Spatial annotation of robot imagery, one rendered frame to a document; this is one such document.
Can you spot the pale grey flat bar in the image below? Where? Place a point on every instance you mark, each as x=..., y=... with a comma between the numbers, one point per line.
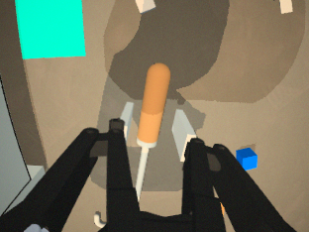
x=285, y=6

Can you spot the metal hook with wooden handle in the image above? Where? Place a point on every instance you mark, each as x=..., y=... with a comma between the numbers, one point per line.
x=156, y=88

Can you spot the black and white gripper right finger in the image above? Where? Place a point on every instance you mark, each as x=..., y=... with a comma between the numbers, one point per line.
x=248, y=209

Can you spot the teal flat square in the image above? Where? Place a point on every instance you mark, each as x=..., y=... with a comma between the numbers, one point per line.
x=50, y=28

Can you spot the blue cube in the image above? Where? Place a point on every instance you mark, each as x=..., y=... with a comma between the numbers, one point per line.
x=247, y=158

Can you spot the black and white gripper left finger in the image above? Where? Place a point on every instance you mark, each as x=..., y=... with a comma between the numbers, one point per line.
x=48, y=205

